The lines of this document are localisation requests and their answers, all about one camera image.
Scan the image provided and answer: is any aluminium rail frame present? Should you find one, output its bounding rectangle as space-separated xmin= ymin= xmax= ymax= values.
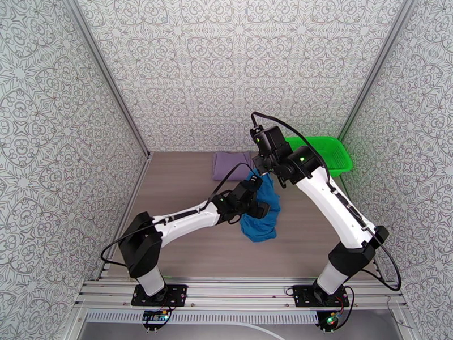
xmin=73 ymin=276 xmax=406 ymax=314

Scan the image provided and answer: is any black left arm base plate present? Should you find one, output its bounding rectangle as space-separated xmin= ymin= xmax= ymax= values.
xmin=130 ymin=284 xmax=189 ymax=308

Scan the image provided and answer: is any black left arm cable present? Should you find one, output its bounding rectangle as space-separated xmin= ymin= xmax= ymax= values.
xmin=100 ymin=162 xmax=258 ymax=270

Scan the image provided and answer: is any small circuit board with wires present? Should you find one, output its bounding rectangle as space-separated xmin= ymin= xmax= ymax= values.
xmin=315 ymin=304 xmax=356 ymax=332
xmin=141 ymin=306 xmax=175 ymax=332

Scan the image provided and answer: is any aluminium corner post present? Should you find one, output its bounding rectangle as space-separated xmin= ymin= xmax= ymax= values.
xmin=59 ymin=0 xmax=152 ymax=158
xmin=337 ymin=0 xmax=416 ymax=142

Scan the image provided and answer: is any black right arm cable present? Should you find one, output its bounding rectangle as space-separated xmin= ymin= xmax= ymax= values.
xmin=250 ymin=111 xmax=403 ymax=292

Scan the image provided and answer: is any white curved cable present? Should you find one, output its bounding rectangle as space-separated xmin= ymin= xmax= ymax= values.
xmin=226 ymin=322 xmax=285 ymax=340

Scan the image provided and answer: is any white slotted cable duct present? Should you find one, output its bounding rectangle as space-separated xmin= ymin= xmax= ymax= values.
xmin=86 ymin=311 xmax=321 ymax=325

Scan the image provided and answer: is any blue garment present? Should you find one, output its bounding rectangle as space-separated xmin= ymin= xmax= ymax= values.
xmin=239 ymin=171 xmax=282 ymax=244

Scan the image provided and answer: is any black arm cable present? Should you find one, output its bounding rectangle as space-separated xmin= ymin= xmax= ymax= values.
xmin=100 ymin=162 xmax=258 ymax=270
xmin=250 ymin=111 xmax=403 ymax=292

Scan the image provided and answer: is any green plastic basket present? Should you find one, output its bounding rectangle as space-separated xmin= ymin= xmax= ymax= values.
xmin=284 ymin=135 xmax=354 ymax=179

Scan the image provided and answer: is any thin black loose wire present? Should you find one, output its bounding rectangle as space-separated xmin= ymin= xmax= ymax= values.
xmin=386 ymin=295 xmax=414 ymax=330

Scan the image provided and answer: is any purple garment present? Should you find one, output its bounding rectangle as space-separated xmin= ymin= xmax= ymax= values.
xmin=211 ymin=151 xmax=262 ymax=182

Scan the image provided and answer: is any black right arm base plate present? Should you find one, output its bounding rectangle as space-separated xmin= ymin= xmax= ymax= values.
xmin=292 ymin=284 xmax=351 ymax=309

